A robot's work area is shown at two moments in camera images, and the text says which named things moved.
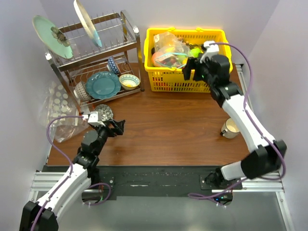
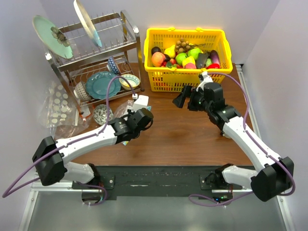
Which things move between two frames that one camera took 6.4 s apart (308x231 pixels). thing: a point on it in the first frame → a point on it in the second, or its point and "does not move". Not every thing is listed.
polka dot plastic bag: (57, 102) does not move
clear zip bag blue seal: (170, 51) → (121, 111)
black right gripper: (194, 63) → (186, 92)
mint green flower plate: (53, 37) does not move
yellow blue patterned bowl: (129, 82) does not move
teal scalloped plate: (103, 85) does not move
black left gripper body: (104, 132) → (137, 133)
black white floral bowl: (105, 113) does not move
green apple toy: (195, 52) does not move
